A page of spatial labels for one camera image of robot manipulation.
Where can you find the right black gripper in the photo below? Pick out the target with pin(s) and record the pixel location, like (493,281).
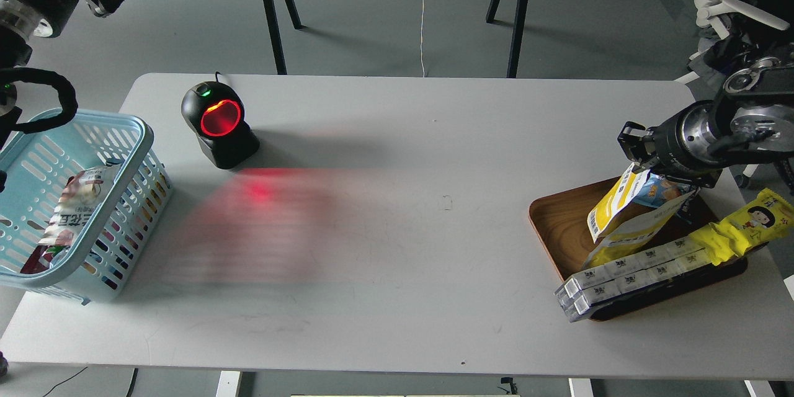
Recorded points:
(679,145)

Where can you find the yellow white snack pouch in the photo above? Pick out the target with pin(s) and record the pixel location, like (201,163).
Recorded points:
(617,205)

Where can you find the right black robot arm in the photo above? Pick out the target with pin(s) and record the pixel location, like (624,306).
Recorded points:
(749,122)

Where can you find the white boxed snack pack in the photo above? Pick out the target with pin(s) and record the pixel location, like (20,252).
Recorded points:
(598,287)

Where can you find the yellow cartoon snack bag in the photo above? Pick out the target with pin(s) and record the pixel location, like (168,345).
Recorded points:
(766,218)

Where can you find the red white snack bag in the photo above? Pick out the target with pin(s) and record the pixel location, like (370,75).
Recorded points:
(79,201)

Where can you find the light blue plastic basket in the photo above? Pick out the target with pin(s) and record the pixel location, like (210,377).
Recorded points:
(38,167)

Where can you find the blue chip bag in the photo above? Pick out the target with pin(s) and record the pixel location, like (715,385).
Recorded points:
(658,190)

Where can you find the yellow white flat pouch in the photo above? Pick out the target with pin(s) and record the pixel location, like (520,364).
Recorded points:
(619,232)

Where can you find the brown wooden tray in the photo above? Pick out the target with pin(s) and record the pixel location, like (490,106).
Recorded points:
(559,220)

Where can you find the white office chair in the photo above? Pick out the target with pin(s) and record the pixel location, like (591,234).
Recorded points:
(747,30)

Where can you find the black barcode scanner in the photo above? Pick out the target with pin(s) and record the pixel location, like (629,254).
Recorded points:
(215,112)

